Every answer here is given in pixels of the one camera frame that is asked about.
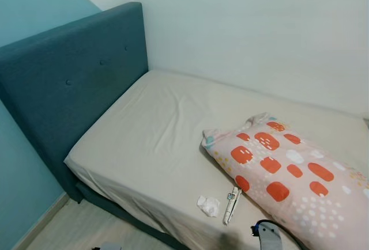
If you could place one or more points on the pink pillow with orange spots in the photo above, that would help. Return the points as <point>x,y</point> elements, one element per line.
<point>288,175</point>

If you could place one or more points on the white grey pen-shaped tool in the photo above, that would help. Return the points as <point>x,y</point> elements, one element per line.
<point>232,205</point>

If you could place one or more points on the crumpled white tissue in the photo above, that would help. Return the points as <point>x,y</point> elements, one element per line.
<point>209,206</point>

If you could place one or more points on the mattress with beige sheet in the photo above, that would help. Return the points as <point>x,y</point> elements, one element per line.
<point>155,135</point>

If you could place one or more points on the dark teal bed base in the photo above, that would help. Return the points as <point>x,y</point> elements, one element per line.
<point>115,209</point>

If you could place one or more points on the teal upholstered headboard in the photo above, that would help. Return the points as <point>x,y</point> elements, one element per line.
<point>69,77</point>

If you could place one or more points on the light wooden skirting board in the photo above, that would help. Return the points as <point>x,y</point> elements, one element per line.
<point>43,221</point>

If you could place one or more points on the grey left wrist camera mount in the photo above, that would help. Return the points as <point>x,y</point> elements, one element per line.
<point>110,247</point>

